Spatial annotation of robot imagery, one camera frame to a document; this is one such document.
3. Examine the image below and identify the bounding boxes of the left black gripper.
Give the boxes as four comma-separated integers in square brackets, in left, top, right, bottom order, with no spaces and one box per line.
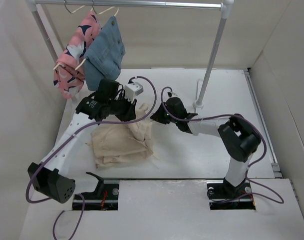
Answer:
[108,92,137,123]

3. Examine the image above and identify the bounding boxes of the beige trousers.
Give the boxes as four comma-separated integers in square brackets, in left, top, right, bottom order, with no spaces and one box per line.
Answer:
[87,119,153,168]

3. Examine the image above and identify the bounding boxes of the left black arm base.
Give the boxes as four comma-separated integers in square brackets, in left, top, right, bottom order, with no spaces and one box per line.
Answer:
[82,183,119,211]

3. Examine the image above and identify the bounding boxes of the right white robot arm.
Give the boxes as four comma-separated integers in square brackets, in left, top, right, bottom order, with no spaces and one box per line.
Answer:
[150,97,262,197]

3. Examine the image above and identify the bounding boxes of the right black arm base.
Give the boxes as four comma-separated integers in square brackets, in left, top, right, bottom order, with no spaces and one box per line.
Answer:
[207,182,256,211]

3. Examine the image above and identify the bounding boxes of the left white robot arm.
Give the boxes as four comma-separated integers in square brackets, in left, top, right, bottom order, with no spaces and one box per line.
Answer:
[27,79,143,204]

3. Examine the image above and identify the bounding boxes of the wooden hanger under pink shorts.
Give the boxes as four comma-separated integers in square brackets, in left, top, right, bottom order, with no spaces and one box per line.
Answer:
[53,0,92,71]

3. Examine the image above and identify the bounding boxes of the wooden hanger under denim shorts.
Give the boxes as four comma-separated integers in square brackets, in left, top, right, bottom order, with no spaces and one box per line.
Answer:
[75,1,119,70]

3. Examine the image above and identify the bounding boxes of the blue denim shorts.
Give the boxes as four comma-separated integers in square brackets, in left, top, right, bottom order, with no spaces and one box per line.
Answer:
[83,16,125,91]

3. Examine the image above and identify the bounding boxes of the pink floral shorts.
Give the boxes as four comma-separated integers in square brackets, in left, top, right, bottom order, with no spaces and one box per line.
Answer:
[53,10,101,99]

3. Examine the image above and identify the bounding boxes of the metal clothes rack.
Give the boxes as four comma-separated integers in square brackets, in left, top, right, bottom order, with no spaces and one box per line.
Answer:
[25,0,234,109]

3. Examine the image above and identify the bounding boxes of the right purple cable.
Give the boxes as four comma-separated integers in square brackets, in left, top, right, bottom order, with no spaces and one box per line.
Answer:
[161,86,285,205]

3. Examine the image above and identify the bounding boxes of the purple cable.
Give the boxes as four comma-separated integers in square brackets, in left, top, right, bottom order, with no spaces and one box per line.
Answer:
[161,86,285,205]
[25,76,157,240]

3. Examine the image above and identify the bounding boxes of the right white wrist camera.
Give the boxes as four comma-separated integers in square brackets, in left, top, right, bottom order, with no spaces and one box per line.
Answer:
[167,91,178,98]

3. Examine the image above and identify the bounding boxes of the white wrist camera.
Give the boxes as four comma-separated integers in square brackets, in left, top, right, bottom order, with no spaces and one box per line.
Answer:
[124,82,144,103]
[167,91,178,98]

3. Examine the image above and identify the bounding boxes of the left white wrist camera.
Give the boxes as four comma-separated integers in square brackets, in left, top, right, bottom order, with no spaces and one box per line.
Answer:
[124,82,144,103]

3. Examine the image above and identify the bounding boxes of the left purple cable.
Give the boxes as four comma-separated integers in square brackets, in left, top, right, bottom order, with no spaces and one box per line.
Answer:
[25,76,157,240]

